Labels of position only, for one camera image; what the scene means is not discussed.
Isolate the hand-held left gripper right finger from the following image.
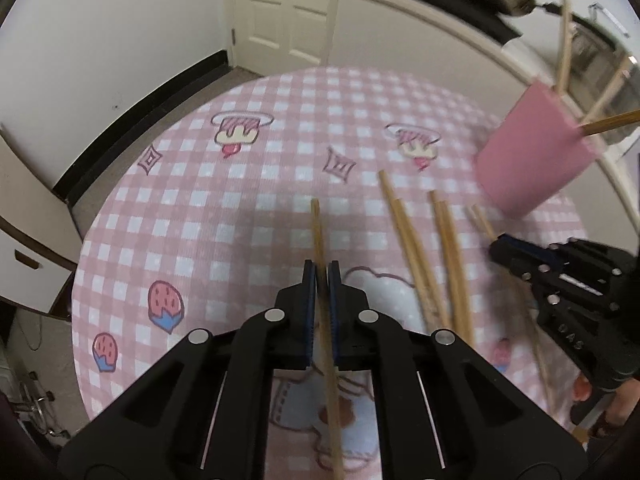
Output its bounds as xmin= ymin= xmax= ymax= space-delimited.
xmin=327 ymin=260 xmax=588 ymax=480

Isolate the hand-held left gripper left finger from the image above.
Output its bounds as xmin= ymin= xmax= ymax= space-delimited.
xmin=57 ymin=258 xmax=318 ymax=480

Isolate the pink checked tablecloth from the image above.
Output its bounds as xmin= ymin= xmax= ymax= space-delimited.
xmin=71 ymin=66 xmax=596 ymax=480

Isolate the person's right hand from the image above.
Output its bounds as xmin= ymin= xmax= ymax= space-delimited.
xmin=592 ymin=377 xmax=640 ymax=440

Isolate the stainless steel steamer pot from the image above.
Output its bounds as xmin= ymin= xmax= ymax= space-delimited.
xmin=570 ymin=2 xmax=640 ymax=111

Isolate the long bamboo chopstick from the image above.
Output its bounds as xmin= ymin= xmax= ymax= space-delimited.
xmin=555 ymin=0 xmax=575 ymax=95
xmin=580 ymin=109 xmax=640 ymax=137
xmin=310 ymin=198 xmax=346 ymax=480
xmin=580 ymin=56 xmax=635 ymax=123

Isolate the black induction cooktop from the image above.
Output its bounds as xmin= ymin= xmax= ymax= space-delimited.
xmin=385 ymin=0 xmax=523 ymax=43

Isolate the cream panel door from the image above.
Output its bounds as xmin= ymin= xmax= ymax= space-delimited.
xmin=227 ymin=0 xmax=386 ymax=68

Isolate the black floor cable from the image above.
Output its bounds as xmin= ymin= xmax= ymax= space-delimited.
xmin=19 ymin=309 xmax=45 ymax=352

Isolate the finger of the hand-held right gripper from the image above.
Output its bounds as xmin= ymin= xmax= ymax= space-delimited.
xmin=489 ymin=245 xmax=562 ymax=311
xmin=497 ymin=234 xmax=586 ymax=267

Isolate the pink cup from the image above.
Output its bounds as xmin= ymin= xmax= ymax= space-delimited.
xmin=474 ymin=81 xmax=608 ymax=218

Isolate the white counter cabinet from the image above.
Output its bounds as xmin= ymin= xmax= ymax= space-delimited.
xmin=325 ymin=0 xmax=640 ymax=221

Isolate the bunch of wooden chopsticks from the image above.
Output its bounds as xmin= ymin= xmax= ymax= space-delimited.
xmin=377 ymin=170 xmax=566 ymax=411

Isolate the white and wood side cabinet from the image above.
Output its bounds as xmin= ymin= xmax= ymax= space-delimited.
xmin=0 ymin=125 xmax=83 ymax=321

